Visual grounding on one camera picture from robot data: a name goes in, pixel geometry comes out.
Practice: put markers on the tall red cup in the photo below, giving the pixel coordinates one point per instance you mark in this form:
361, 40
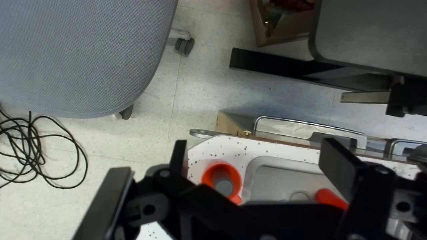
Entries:
328, 197

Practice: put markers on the grey metal sink basin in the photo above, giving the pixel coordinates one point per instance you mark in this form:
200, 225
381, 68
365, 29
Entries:
274, 181

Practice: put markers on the short red cup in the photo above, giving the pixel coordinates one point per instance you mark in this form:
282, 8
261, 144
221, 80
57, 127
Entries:
208, 175

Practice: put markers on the small grey cup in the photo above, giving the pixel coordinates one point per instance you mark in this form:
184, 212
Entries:
300, 197

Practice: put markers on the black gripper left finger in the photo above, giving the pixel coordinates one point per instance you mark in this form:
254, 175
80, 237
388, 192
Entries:
113, 200

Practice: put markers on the black metal bar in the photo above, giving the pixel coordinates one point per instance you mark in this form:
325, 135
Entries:
274, 64

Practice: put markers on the open brown box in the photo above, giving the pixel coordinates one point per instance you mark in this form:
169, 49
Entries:
261, 27

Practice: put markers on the wooden toy play kitchen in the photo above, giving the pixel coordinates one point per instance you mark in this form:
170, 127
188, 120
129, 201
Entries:
221, 151

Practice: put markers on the small grey thing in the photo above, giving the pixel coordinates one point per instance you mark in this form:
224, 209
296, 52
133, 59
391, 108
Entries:
224, 184

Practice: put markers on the grey fabric seat chair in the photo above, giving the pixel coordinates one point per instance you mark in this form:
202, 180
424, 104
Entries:
66, 53

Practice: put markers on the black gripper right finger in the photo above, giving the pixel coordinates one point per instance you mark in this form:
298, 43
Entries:
355, 187

